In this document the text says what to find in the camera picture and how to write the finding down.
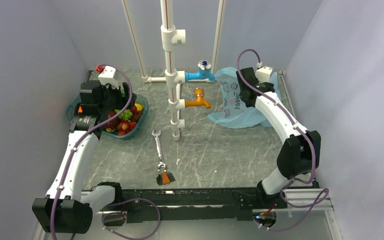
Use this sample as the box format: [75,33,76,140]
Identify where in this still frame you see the light blue plastic bag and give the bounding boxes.
[208,67,272,129]

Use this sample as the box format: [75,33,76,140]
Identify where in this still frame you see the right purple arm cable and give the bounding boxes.
[236,48,330,210]

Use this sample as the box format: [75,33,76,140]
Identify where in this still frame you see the fake yellow banana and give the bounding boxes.
[134,103,144,112]

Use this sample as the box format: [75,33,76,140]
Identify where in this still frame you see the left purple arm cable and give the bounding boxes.
[50,64,134,240]

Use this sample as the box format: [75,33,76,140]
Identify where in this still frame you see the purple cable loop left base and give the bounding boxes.
[101,198,162,240]

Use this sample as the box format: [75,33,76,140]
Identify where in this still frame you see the fake green grapes bunch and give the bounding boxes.
[115,109,133,122]

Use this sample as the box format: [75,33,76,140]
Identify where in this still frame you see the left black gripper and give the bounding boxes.
[98,80,137,115]

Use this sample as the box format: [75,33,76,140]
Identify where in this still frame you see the black orange small brush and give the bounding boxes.
[156,171,176,185]

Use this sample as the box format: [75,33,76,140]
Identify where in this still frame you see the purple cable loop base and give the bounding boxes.
[101,198,162,240]
[253,198,322,233]

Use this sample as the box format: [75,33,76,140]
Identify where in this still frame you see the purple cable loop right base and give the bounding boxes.
[253,198,322,233]

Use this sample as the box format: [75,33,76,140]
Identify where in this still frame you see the orange plastic faucet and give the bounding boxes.
[185,88,211,109]

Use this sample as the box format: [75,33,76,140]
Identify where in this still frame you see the fake dark red fruit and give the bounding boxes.
[104,110,120,129]

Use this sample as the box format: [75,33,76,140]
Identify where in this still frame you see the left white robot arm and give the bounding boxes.
[32,80,136,237]

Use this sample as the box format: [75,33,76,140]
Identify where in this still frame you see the white pvc pipe stand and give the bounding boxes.
[122,0,226,141]

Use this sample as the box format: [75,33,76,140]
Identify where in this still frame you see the fake strawberries bunch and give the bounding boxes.
[117,106,144,136]

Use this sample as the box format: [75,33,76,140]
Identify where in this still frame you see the silver combination wrench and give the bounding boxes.
[151,129,168,172]

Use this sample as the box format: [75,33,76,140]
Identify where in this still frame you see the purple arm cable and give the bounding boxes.
[236,48,330,210]
[50,64,134,240]

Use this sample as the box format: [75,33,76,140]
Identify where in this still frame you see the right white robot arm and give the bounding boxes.
[236,67,321,208]

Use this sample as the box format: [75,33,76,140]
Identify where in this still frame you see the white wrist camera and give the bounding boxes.
[255,66,274,83]
[95,65,120,90]

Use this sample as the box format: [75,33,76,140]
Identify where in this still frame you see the fake orange fruit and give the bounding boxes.
[77,105,83,114]

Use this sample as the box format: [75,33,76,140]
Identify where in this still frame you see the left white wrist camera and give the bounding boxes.
[95,65,120,90]

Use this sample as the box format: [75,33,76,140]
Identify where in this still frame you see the blue plastic faucet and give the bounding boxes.
[184,59,216,83]

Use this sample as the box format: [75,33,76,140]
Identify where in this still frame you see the teal plastic fruit basket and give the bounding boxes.
[66,94,149,140]

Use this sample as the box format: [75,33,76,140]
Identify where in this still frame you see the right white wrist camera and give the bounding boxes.
[255,66,274,83]

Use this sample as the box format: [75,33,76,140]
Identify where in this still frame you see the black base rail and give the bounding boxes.
[102,187,287,223]

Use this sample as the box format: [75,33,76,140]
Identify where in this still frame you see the fake yellow mango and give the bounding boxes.
[105,128,117,133]

